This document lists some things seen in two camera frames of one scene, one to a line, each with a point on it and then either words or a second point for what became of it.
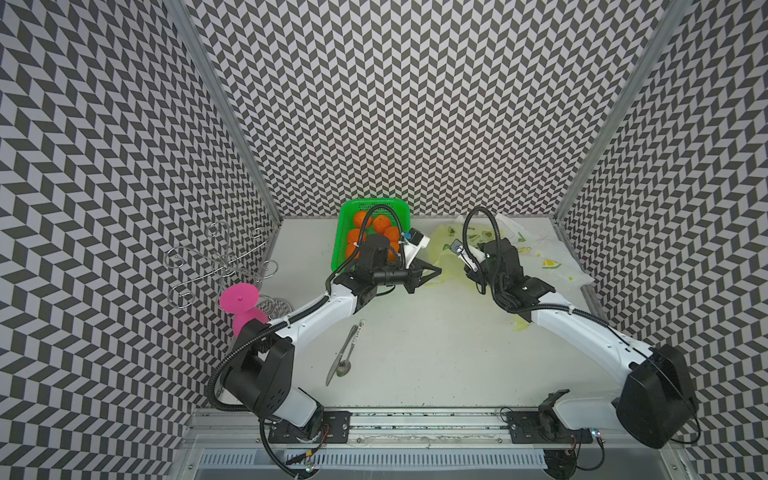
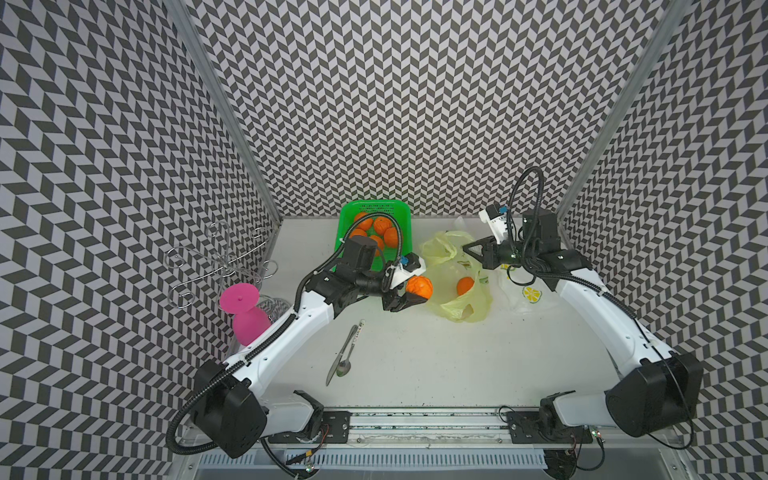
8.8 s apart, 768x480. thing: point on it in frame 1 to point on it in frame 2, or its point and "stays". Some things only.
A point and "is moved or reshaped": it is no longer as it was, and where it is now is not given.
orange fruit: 380,223 stays
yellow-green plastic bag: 453,272 is moved or reshaped
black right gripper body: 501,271 to 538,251
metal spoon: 344,367 stays
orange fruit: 393,235 stays
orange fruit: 353,236 stays
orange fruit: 391,254 to 464,284
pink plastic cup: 241,300 stays
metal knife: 340,354 stays
